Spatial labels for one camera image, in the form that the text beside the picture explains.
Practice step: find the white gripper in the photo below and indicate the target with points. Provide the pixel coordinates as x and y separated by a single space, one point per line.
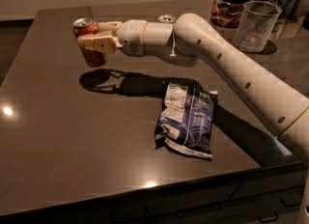
131 37

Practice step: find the red coke can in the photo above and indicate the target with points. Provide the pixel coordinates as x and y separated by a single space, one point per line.
87 26

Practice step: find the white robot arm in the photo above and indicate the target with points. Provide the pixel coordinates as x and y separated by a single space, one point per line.
183 41

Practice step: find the white green soda can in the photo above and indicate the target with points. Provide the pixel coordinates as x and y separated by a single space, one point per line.
167 18

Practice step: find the blue white chip bag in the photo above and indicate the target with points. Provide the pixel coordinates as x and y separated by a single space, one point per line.
185 122

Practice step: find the glass jar with black lid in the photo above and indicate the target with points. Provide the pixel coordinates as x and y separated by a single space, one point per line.
227 13

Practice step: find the clear plastic cup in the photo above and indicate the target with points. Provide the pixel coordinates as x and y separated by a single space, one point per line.
256 23

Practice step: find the black drawer handle left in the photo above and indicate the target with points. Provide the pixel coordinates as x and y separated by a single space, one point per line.
129 213

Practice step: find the black drawer handle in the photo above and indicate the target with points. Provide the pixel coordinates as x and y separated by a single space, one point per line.
129 213
291 200
268 217

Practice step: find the black drawer handle lower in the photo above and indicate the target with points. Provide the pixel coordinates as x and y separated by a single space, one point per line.
268 217

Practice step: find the black drawer handle right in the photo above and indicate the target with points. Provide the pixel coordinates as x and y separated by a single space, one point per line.
291 200

